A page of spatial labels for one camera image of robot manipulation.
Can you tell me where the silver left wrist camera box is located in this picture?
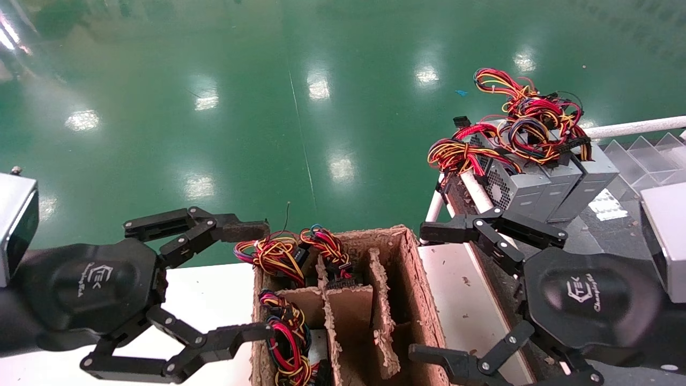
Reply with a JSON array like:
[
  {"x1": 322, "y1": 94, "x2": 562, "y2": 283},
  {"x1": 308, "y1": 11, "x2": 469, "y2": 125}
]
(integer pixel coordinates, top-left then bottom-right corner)
[{"x1": 0, "y1": 166, "x2": 40, "y2": 288}]

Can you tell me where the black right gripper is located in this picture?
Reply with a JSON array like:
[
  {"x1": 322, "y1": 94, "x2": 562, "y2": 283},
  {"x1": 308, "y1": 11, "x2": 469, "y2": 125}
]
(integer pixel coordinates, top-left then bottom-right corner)
[{"x1": 409, "y1": 206, "x2": 668, "y2": 386}]

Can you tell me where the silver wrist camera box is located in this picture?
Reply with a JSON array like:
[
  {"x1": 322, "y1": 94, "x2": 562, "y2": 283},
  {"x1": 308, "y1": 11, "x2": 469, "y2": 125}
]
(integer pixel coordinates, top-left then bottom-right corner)
[
  {"x1": 0, "y1": 166, "x2": 40, "y2": 288},
  {"x1": 640, "y1": 181, "x2": 686, "y2": 304}
]

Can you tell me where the brown cardboard divider box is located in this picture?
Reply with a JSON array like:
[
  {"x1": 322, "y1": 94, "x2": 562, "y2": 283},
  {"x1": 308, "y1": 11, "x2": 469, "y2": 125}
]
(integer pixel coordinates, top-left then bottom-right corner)
[{"x1": 250, "y1": 225, "x2": 452, "y2": 386}]

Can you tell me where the white pipe rack frame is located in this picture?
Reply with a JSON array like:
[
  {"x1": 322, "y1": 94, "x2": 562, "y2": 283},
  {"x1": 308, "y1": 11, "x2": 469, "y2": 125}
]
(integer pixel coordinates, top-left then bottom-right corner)
[{"x1": 425, "y1": 115, "x2": 686, "y2": 253}]

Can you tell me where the clear plastic divider tray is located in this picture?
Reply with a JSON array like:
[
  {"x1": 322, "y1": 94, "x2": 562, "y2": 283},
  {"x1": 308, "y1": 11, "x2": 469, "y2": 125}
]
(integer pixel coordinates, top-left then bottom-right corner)
[{"x1": 603, "y1": 131, "x2": 686, "y2": 203}]

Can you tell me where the power supply with red-blue cables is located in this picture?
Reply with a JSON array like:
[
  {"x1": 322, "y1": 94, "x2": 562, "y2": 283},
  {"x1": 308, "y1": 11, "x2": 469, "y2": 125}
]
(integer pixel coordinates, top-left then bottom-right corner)
[{"x1": 299, "y1": 225, "x2": 363, "y2": 291}]

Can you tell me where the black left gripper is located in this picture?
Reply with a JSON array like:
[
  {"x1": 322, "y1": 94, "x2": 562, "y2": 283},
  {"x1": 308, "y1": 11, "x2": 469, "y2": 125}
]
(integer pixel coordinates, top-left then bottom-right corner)
[{"x1": 11, "y1": 206, "x2": 275, "y2": 384}]

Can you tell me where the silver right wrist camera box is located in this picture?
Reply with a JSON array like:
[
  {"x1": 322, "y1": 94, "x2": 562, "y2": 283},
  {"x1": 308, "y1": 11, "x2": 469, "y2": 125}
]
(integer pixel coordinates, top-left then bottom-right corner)
[{"x1": 640, "y1": 181, "x2": 686, "y2": 304}]

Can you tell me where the power supply with purple-yellow cables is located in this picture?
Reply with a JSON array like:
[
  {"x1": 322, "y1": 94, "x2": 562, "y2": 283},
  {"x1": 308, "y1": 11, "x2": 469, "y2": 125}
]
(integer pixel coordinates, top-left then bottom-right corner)
[{"x1": 234, "y1": 231, "x2": 310, "y2": 287}]

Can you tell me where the white printed label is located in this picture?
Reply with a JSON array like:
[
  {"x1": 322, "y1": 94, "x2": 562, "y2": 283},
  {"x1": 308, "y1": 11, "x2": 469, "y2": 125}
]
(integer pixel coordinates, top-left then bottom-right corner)
[{"x1": 588, "y1": 188, "x2": 629, "y2": 222}]

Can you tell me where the power supply with red-black cables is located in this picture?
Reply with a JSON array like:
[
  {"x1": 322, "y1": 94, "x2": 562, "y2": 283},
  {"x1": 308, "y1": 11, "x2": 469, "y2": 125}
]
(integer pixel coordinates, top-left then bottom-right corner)
[{"x1": 259, "y1": 289, "x2": 318, "y2": 386}]

